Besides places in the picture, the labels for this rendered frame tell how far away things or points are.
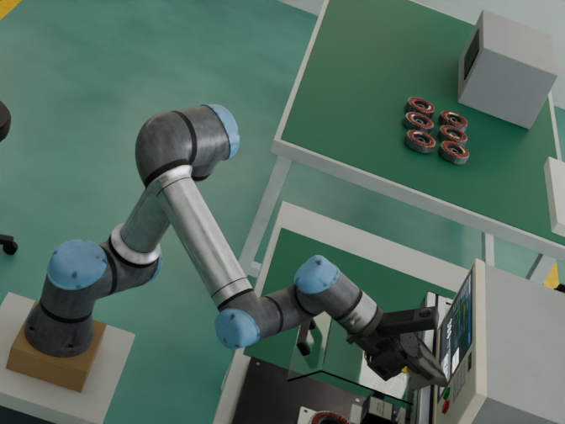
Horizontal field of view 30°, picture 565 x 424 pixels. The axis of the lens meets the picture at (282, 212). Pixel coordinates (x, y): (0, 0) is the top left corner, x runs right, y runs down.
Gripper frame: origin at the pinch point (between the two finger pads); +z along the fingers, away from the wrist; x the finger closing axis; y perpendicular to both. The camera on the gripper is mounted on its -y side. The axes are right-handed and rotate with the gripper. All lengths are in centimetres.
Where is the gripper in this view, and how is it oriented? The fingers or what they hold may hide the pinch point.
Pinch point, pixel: (445, 378)
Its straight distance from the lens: 206.8
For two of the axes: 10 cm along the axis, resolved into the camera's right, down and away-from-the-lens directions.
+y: -6.8, 5.7, 4.6
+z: 7.2, 6.5, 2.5
